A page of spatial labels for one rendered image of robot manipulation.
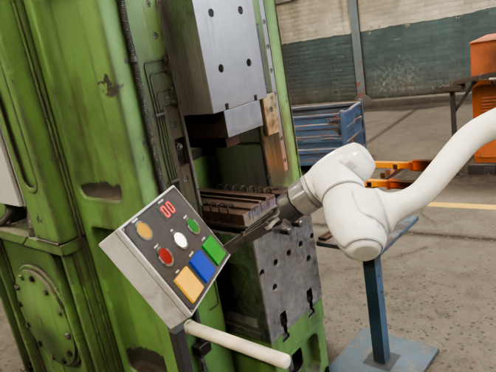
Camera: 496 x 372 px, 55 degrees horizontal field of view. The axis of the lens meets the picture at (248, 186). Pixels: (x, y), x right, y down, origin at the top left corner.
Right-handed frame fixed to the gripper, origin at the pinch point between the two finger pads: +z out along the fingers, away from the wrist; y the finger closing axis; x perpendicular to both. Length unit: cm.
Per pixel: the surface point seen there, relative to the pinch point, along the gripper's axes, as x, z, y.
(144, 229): 18.2, 12.7, -10.2
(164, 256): 9.7, 12.8, -10.7
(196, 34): 56, -14, 41
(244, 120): 25, -5, 54
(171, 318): -3.0, 18.5, -17.1
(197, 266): 1.3, 12.4, -2.9
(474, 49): -52, -112, 382
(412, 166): -34, -38, 93
